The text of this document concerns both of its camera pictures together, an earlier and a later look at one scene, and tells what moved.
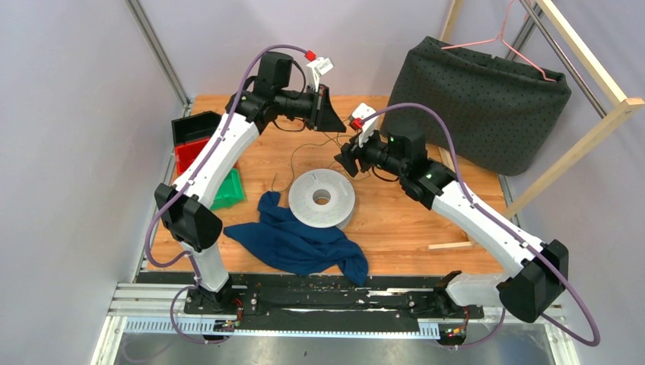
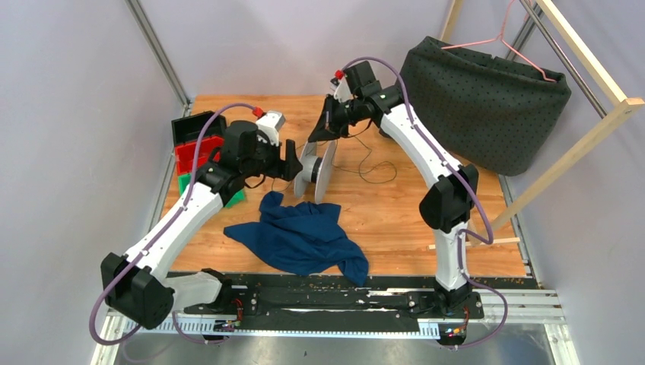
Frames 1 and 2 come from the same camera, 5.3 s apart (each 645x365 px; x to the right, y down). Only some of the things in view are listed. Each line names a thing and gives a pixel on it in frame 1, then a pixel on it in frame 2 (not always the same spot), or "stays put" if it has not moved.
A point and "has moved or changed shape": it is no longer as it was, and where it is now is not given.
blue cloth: [300, 248] stays put
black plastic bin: [194, 127] stays put
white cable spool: [336, 213] -> [315, 169]
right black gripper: [350, 153] -> [322, 132]
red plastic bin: [185, 153] stays put
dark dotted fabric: [511, 119] stays put
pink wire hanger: [500, 37] stays put
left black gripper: [321, 115] -> [281, 168]
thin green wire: [313, 144] has moved or changed shape
